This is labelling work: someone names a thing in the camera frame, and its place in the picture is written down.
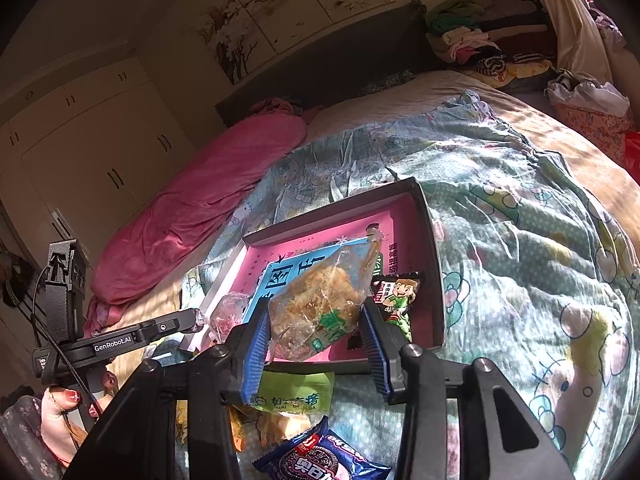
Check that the dark patterned pillow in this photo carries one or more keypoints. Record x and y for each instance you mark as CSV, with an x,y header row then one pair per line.
x,y
387,84

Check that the green candy packet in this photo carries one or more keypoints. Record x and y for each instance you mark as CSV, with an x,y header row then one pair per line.
x,y
295,395

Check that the floral wall painting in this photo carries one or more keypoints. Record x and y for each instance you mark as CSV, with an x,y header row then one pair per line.
x,y
280,5

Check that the blue sandwich cookie packet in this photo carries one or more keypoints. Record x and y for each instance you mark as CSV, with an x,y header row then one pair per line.
x,y
320,460

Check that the person's left forearm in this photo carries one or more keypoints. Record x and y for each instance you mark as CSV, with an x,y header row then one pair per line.
x,y
20,425

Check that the yellow snack packet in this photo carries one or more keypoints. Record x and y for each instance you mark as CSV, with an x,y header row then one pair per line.
x,y
280,425

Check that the clear pinkish snack packet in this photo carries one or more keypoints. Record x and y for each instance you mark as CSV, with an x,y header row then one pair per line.
x,y
227,315

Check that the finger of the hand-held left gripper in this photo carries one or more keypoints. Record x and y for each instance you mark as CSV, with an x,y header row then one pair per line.
x,y
177,321

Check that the grey cardboard box pink inside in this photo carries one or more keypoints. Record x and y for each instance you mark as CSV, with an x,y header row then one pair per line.
x,y
345,222

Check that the white curtain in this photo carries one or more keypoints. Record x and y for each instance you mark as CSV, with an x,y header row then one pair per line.
x,y
575,30

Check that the pile of clothes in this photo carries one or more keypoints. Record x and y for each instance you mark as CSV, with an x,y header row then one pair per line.
x,y
480,45

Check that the pink floral bag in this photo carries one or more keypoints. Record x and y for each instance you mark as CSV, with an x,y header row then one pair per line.
x,y
595,120

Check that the clear meat floss bread packet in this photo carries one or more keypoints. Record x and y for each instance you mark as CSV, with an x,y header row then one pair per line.
x,y
310,300

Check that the cream wardrobe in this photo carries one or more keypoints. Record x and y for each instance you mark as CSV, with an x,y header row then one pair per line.
x,y
85,150

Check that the person's left hand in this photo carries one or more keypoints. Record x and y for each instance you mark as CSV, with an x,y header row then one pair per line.
x,y
60,410

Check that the cartoon printed quilt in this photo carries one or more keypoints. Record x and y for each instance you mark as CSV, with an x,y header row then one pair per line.
x,y
500,240

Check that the dark grey headboard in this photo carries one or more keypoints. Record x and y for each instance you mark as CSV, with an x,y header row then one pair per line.
x,y
340,60

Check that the beige bed sheet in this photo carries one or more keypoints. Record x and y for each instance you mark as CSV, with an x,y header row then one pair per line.
x,y
565,155

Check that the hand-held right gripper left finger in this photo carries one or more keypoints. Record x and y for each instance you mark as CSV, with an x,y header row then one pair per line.
x,y
254,360

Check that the pink blanket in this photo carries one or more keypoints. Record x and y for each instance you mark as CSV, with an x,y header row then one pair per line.
x,y
200,190

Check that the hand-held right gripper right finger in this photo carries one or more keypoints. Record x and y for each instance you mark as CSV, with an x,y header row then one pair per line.
x,y
376,355

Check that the dark cartoon snack packet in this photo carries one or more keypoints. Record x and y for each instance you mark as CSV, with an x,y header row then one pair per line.
x,y
397,295

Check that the red plastic bag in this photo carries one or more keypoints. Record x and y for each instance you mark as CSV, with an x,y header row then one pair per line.
x,y
634,157

